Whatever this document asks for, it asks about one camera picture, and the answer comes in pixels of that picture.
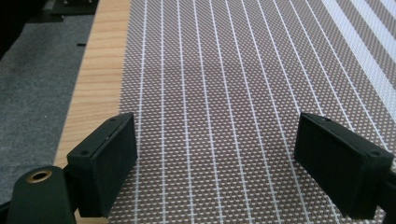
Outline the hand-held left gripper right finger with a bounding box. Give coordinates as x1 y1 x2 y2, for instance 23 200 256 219
293 112 395 220

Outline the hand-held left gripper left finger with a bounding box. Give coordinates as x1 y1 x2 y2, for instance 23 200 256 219
66 112 138 218

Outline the brown woven striped placemat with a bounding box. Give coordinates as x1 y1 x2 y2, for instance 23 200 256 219
106 0 396 224

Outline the dark metal stand base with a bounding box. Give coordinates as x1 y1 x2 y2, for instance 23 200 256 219
49 0 101 17

